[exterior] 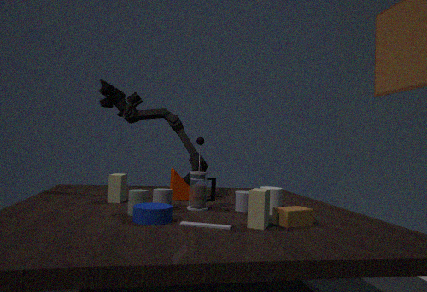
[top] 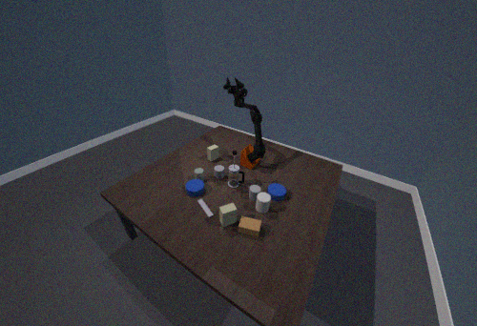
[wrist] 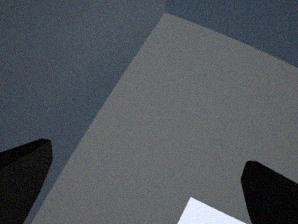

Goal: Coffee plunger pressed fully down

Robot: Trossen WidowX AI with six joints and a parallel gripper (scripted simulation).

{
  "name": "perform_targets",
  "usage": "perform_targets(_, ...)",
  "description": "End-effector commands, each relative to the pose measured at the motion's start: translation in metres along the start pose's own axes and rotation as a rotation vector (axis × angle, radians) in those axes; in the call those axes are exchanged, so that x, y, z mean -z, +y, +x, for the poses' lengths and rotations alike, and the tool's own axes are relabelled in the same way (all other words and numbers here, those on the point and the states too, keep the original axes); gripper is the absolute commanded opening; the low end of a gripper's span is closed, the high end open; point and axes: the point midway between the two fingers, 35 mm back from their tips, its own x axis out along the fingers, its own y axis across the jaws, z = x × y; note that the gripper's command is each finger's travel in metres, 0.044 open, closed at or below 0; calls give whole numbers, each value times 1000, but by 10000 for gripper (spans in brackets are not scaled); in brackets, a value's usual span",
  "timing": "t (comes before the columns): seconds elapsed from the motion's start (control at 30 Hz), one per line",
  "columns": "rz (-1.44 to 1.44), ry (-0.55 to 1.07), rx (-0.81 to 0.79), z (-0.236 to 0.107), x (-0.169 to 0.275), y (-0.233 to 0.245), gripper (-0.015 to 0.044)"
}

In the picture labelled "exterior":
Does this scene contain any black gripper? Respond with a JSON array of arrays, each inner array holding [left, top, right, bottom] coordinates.
[[99, 79, 126, 106]]

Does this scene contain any grey flat bar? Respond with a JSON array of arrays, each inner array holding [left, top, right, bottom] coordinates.
[[179, 221, 231, 230]]

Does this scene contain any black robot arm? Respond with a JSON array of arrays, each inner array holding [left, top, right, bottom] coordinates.
[[100, 92, 208, 172]]

